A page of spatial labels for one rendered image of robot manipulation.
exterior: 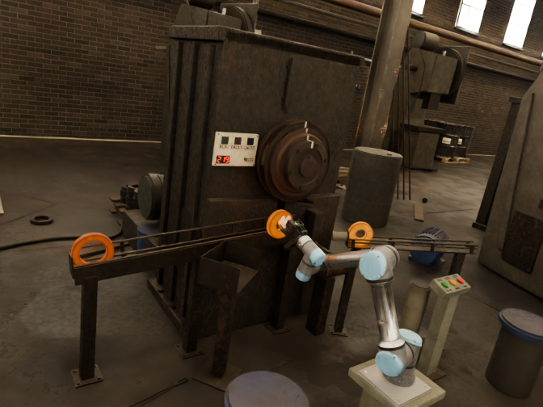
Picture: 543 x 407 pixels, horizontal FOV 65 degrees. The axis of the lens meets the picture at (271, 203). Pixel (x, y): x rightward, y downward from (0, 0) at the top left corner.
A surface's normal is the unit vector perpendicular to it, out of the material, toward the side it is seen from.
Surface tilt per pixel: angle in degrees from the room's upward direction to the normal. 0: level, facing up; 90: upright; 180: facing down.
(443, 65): 92
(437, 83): 92
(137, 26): 90
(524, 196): 90
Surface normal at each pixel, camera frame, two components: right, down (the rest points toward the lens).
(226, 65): 0.55, 0.32
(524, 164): -0.93, -0.04
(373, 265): -0.65, 0.01
